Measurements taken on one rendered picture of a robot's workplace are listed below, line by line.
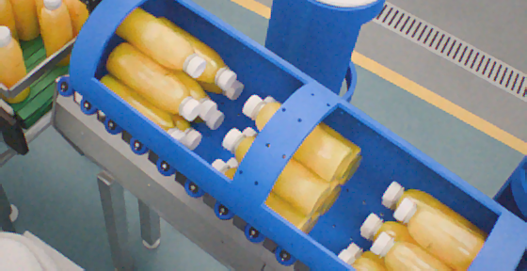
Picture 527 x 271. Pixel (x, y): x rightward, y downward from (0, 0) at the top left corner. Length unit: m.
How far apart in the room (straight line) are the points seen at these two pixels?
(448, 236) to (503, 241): 0.09
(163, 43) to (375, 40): 1.85
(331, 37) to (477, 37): 1.64
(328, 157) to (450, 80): 1.89
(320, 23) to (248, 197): 0.63
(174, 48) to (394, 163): 0.47
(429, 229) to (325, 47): 0.72
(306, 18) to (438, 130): 1.26
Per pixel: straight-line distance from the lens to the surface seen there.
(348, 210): 1.37
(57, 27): 1.53
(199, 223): 1.41
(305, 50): 1.75
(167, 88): 1.26
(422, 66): 3.00
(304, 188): 1.17
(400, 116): 2.79
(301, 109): 1.14
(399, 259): 1.15
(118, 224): 1.96
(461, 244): 1.15
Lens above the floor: 2.14
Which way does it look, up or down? 54 degrees down
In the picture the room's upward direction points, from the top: 11 degrees clockwise
